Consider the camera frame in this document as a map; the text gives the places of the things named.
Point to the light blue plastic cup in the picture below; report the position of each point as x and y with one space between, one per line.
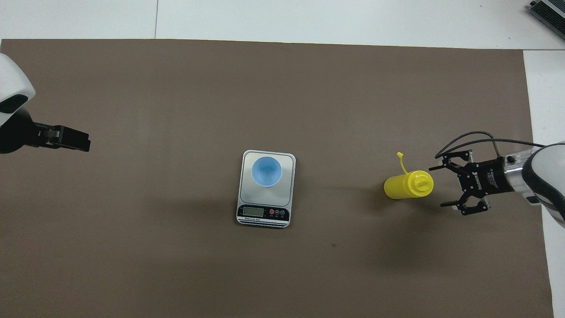
266 172

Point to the grey ribbed metal device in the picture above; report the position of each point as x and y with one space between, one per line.
549 13

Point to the brown table mat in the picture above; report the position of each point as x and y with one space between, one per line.
176 265

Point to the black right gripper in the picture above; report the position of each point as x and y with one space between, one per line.
485 179

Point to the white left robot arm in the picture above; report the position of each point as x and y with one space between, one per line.
13 79

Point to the silver digital kitchen scale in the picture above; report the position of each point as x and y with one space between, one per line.
265 207

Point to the yellow squeeze bottle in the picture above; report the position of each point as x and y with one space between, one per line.
404 187

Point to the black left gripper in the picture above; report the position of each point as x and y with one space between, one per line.
15 132

